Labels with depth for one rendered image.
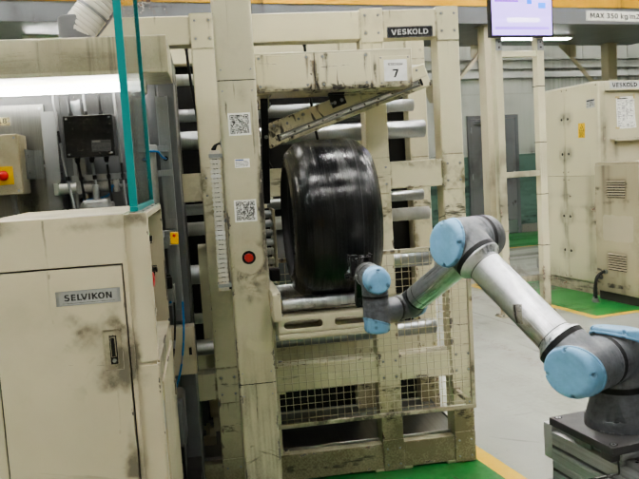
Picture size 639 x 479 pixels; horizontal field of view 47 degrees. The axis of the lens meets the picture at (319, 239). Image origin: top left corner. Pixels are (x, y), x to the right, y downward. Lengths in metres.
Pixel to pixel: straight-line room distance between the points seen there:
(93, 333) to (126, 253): 0.21
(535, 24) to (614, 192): 1.64
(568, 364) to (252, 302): 1.22
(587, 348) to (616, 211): 5.33
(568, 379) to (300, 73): 1.60
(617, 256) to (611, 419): 5.24
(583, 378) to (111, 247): 1.10
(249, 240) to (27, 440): 0.99
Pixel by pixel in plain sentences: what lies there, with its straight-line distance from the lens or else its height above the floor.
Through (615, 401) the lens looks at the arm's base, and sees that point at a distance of 1.80.
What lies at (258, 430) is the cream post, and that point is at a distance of 2.64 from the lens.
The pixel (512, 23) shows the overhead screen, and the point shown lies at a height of 2.44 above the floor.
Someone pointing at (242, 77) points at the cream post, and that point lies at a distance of 2.50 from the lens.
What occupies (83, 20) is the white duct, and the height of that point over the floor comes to 1.92.
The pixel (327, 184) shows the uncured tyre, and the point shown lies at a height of 1.29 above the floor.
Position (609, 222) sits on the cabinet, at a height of 0.71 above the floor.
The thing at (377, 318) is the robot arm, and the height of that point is 0.92.
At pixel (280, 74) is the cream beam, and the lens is 2.78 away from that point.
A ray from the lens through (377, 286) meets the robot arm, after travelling 2.04.
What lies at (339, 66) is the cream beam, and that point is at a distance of 2.82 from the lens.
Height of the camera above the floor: 1.34
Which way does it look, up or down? 5 degrees down
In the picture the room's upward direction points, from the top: 3 degrees counter-clockwise
